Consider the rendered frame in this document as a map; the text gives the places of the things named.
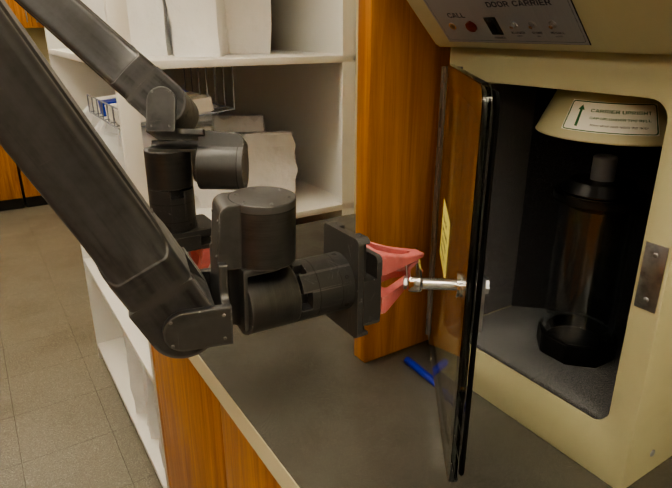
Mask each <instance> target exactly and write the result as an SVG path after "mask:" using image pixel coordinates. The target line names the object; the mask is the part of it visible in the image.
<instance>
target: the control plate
mask: <svg viewBox="0 0 672 488"><path fill-rule="evenodd" d="M423 1H424V2H425V4H426V5H427V7H428V9H429V10H430V12H431V13H432V15H433V16H434V18H435V20H436V21H437V23H438V24H439V26H440V27H441V29H442V30H443V32H444V34H445V35H446V37H447V38H448V40H449V41H450V42H486V43H525V44H564V45H591V43H590V40H589V38H588V36H587V33H586V31H585V29H584V27H583V24H582V22H581V20H580V18H579V15H578V13H577V11H576V8H575V6H574V4H573V2H572V0H423ZM483 17H495V19H496V20H497V22H498V24H499V26H500V28H501V29H502V31H503V33H504V35H492V33H491V31H490V29H489V28H488V26H487V24H486V22H485V21H484V19H483ZM551 20H552V21H555V22H556V23H557V25H558V26H557V27H556V28H553V29H550V28H549V23H548V22H549V21H551ZM468 21H471V22H473V23H474V24H475V25H476V26H477V30H476V32H470V31H469V30H467V28H466V26H465V24H466V23H467V22H468ZM511 21H514V22H516V23H517V25H518V26H517V27H516V28H513V29H510V27H509V26H510V24H509V23H510V22H511ZM529 21H534V22H535V23H536V25H537V27H535V28H532V29H529V28H528V26H529V24H528V22H529ZM449 23H453V24H455V25H456V27H457V29H456V30H453V29H451V28H450V27H449Z"/></svg>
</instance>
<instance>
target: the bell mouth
mask: <svg viewBox="0 0 672 488"><path fill-rule="evenodd" d="M667 119H668V116H667V111H666V109H665V107H664V106H663V105H662V104H661V103H660V102H659V101H657V100H655V99H651V98H642V97H632V96H622V95H612V94H602V93H592V92H582V91H572V90H562V89H557V91H556V93H555V94H554V96H553V98H552V99H551V101H550V103H549V104H548V106H547V108H546V109H545V111H544V113H543V114H542V116H541V118H540V120H539V121H538V123H537V125H536V126H535V128H536V130H537V131H539V132H540V133H543V134H545V135H549V136H552V137H556V138H561V139H566V140H572V141H578V142H586V143H594V144H604V145H616V146H635V147H662V146H663V141H664V136H665V131H666V126H667Z"/></svg>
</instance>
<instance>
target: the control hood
mask: <svg viewBox="0 0 672 488"><path fill-rule="evenodd" d="M407 2H408V3H409V5H410V6H411V8H412V9H413V11H414V12H415V14H416V15H417V17H418V18H419V20H420V21H421V23H422V24H423V26H424V27H425V29H426V30H427V32H428V33H429V35H430V36H431V38H432V39H433V41H434V42H435V44H436V45H438V46H439V47H465V48H492V49H520V50H547V51H575V52H603V53H630V54H658V55H672V0H572V2H573V4H574V6H575V8H576V11H577V13H578V15H579V18H580V20H581V22H582V24H583V27H584V29H585V31H586V33H587V36H588V38H589V40H590V43H591V45H564V44H525V43H486V42H450V41H449V40H448V38H447V37H446V35H445V34H444V32H443V30H442V29H441V27H440V26H439V24H438V23H437V21H436V20H435V18H434V16H433V15H432V13H431V12H430V10H429V9H428V7H427V5H426V4H425V2H424V1H423V0H407Z"/></svg>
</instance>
